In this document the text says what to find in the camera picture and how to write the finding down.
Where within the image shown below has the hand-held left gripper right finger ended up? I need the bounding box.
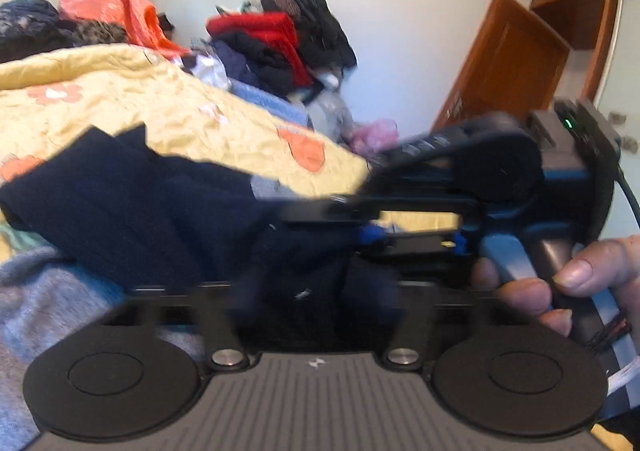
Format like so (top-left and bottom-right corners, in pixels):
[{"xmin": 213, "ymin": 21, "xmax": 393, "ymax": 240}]
[{"xmin": 384, "ymin": 280, "xmax": 522, "ymax": 372}]

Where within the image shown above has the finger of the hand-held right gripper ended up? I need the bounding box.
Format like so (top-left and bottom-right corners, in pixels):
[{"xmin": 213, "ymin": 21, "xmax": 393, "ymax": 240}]
[
  {"xmin": 279, "ymin": 195, "xmax": 473, "ymax": 224},
  {"xmin": 357, "ymin": 225, "xmax": 468, "ymax": 252}
]

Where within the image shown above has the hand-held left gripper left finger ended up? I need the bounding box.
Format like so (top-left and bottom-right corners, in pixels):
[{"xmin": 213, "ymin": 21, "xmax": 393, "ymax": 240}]
[{"xmin": 102, "ymin": 282, "xmax": 252, "ymax": 373}]

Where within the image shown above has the navy blue knit garment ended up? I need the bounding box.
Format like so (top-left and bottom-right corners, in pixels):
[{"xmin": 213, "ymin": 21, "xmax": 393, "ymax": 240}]
[{"xmin": 0, "ymin": 124, "xmax": 401, "ymax": 354}]

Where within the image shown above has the grey knit sweater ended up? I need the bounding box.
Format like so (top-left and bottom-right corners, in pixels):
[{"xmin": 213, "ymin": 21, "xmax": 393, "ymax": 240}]
[{"xmin": 0, "ymin": 246, "xmax": 213, "ymax": 451}]

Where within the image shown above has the person's right hand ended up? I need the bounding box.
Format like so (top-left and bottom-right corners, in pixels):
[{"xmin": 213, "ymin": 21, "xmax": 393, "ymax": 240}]
[{"xmin": 470, "ymin": 235, "xmax": 640, "ymax": 338}]

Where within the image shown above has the pink cloth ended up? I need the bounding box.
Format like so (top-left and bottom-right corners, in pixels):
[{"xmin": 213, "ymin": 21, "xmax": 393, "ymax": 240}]
[{"xmin": 350, "ymin": 118, "xmax": 402, "ymax": 155}]

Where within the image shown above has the wooden door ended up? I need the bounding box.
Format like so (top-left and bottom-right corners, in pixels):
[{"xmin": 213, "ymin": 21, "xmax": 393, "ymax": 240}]
[{"xmin": 431, "ymin": 0, "xmax": 572, "ymax": 133}]

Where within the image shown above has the light grey cloth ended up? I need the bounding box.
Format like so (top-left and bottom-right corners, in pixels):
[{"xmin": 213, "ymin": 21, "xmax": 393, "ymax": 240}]
[{"xmin": 305, "ymin": 90, "xmax": 357, "ymax": 143}]

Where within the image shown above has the light blue towel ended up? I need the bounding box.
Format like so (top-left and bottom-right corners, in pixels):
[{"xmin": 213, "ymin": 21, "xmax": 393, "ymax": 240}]
[{"xmin": 227, "ymin": 78, "xmax": 312, "ymax": 128}]

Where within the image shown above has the dark blue cloth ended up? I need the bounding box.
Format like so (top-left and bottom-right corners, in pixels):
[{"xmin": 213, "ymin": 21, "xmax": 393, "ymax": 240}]
[{"xmin": 210, "ymin": 31, "xmax": 297, "ymax": 98}]

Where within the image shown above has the black cloth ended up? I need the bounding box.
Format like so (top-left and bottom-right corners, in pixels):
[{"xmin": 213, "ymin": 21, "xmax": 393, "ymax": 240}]
[{"xmin": 254, "ymin": 0, "xmax": 359, "ymax": 78}]

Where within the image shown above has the white cloth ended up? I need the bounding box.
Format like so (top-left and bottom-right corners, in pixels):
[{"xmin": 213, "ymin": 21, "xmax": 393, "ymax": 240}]
[{"xmin": 189, "ymin": 52, "xmax": 234, "ymax": 93}]

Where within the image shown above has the yellow flower print blanket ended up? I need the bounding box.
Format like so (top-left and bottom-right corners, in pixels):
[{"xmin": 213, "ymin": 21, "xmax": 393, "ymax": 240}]
[{"xmin": 0, "ymin": 44, "xmax": 466, "ymax": 264}]

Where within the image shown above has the orange cloth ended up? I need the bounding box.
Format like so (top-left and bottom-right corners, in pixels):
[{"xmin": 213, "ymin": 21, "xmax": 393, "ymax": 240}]
[{"xmin": 59, "ymin": 0, "xmax": 193, "ymax": 58}]

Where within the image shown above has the dark patterned cloth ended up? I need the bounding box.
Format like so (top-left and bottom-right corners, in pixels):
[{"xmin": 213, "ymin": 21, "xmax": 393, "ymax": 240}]
[{"xmin": 0, "ymin": 0, "xmax": 130, "ymax": 64}]

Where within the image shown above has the black cable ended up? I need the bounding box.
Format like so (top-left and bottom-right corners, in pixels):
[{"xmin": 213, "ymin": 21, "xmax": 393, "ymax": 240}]
[{"xmin": 616, "ymin": 165, "xmax": 640, "ymax": 227}]

